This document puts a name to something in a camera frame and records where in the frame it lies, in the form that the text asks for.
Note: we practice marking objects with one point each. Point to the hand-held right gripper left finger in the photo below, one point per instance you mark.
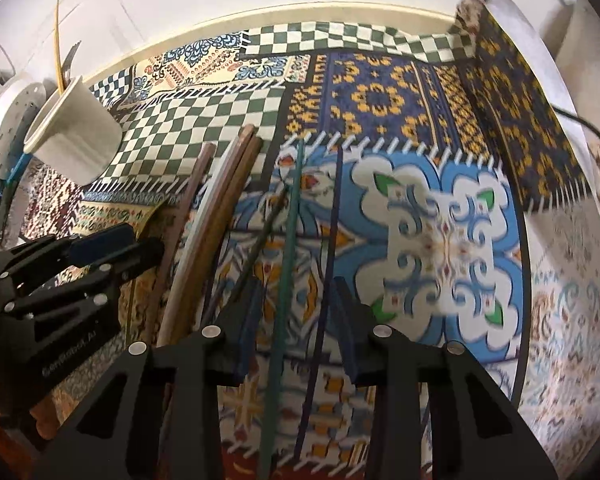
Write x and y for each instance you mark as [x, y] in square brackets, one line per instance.
[247, 330]

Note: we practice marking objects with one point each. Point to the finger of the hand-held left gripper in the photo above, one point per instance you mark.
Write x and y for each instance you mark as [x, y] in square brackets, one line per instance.
[140, 255]
[105, 242]

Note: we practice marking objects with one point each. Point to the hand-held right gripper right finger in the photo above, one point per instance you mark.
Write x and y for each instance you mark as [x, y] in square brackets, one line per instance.
[347, 332]

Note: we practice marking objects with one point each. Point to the white chopstick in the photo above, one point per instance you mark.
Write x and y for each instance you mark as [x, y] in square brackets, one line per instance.
[190, 260]

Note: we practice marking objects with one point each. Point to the green chopstick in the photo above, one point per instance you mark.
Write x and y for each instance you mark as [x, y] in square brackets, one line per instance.
[287, 270]

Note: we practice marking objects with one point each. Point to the dark blue chopstick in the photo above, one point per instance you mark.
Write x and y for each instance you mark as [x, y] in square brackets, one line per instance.
[330, 260]

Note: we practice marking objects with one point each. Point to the white cup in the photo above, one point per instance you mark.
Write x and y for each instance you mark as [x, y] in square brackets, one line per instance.
[80, 135]

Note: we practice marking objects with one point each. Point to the thin reddish brown chopstick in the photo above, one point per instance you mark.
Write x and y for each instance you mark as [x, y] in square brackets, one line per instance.
[180, 230]

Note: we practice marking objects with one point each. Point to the thin black chopstick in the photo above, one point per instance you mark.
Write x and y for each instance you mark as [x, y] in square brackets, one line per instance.
[262, 237]

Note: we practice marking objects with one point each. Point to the brown wooden chopstick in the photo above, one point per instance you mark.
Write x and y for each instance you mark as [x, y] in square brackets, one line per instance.
[246, 175]
[232, 175]

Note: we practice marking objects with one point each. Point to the patterned patchwork tablecloth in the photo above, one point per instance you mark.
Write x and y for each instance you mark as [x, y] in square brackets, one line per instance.
[430, 240]

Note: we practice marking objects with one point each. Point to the white perforated round container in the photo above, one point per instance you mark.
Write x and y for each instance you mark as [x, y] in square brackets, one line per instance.
[15, 120]

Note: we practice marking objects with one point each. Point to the yellow chopstick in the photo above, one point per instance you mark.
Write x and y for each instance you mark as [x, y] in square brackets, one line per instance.
[58, 50]

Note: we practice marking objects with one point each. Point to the white box device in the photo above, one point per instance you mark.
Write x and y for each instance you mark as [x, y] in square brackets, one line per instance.
[565, 30]

